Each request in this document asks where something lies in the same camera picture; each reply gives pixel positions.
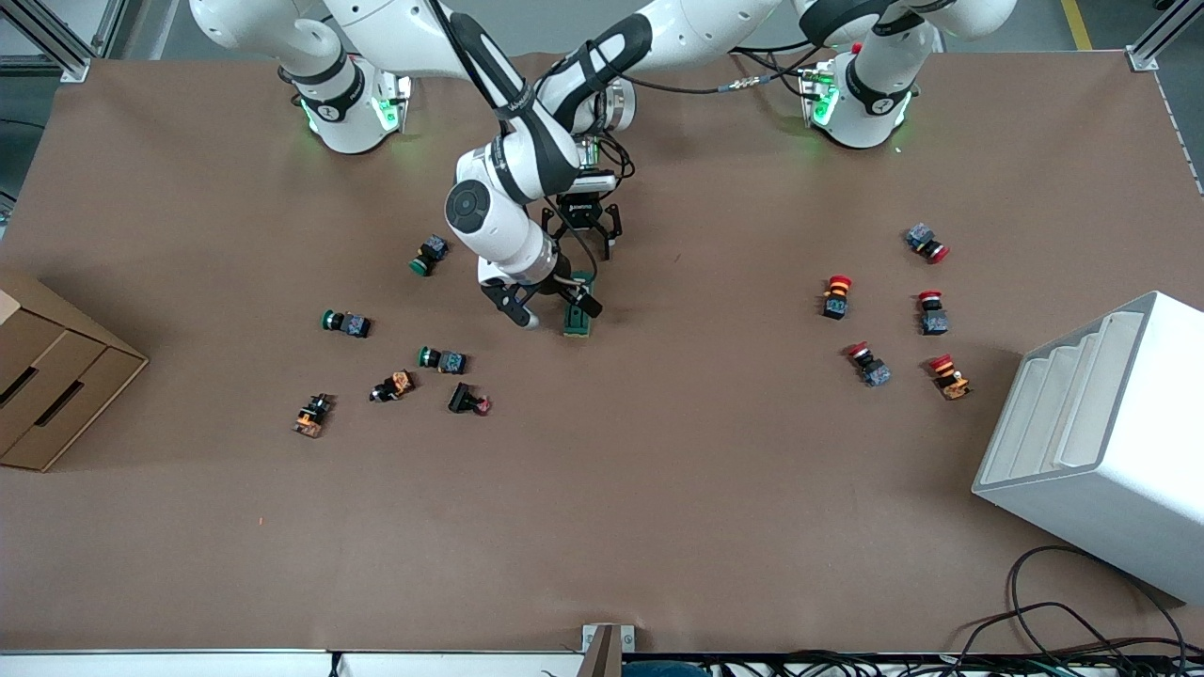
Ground green load switch white lever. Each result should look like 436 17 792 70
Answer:
562 271 597 338

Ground cardboard drawer box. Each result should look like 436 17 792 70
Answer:
0 263 151 474

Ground white table edge rail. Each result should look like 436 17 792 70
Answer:
0 648 586 677

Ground brown paper table cover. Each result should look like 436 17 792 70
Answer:
0 47 1204 655

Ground black switch with red tip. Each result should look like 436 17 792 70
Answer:
447 381 494 417

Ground red button orange block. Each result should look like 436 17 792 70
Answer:
927 353 973 402
820 274 854 322

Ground aluminium frame profile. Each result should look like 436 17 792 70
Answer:
0 0 129 85
1125 0 1204 72

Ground black orange selector switch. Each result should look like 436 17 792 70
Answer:
369 370 418 404
292 392 336 440

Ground black looped floor cable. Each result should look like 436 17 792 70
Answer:
958 543 1192 677

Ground white stepped storage rack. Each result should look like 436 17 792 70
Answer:
971 290 1204 606

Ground metal table edge bracket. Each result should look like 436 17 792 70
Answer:
580 622 637 677

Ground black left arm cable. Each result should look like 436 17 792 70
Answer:
621 42 829 97

